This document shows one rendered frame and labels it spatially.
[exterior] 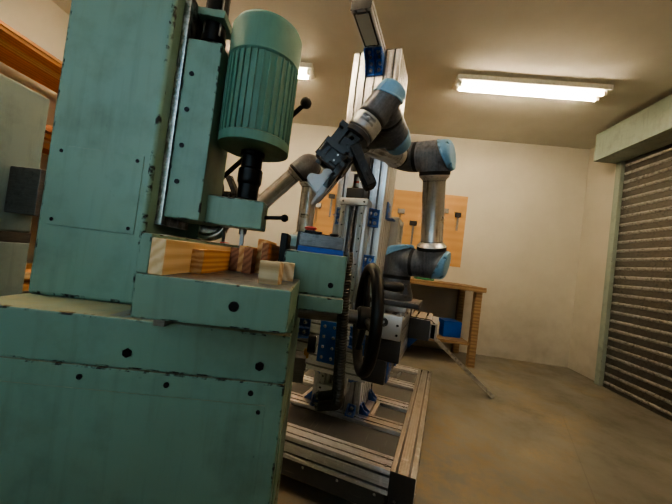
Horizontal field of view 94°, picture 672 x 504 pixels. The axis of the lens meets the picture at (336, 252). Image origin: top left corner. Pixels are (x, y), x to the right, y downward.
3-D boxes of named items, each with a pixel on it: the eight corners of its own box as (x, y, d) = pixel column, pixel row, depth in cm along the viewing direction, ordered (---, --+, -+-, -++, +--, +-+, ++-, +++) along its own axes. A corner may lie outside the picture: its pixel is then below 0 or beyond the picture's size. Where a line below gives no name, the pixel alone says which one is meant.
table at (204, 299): (354, 342, 43) (359, 298, 43) (127, 317, 41) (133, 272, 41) (332, 292, 104) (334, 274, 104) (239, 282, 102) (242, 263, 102)
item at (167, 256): (161, 275, 42) (166, 238, 42) (146, 273, 42) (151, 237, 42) (252, 265, 102) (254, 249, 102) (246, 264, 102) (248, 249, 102)
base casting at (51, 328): (284, 386, 57) (291, 336, 57) (-51, 353, 53) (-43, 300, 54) (298, 329, 102) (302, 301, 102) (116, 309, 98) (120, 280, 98)
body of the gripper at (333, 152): (313, 164, 81) (341, 128, 82) (340, 184, 81) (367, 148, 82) (313, 153, 73) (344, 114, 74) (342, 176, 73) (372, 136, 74)
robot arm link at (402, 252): (389, 273, 142) (392, 244, 143) (418, 277, 135) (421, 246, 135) (378, 273, 132) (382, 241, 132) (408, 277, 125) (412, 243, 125)
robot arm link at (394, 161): (395, 147, 133) (332, 116, 92) (421, 144, 127) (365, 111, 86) (394, 174, 134) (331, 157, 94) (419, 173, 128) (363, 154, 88)
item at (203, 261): (201, 274, 51) (204, 249, 51) (189, 272, 51) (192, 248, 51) (263, 265, 111) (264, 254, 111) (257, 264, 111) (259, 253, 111)
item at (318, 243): (343, 256, 68) (346, 231, 68) (292, 249, 67) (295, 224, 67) (338, 256, 81) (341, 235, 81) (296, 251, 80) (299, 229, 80)
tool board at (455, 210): (460, 267, 389) (468, 196, 391) (303, 248, 405) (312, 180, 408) (459, 267, 393) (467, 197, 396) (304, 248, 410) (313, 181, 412)
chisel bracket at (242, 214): (259, 236, 76) (264, 201, 76) (201, 228, 75) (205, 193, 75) (264, 238, 83) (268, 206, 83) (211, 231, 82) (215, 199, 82)
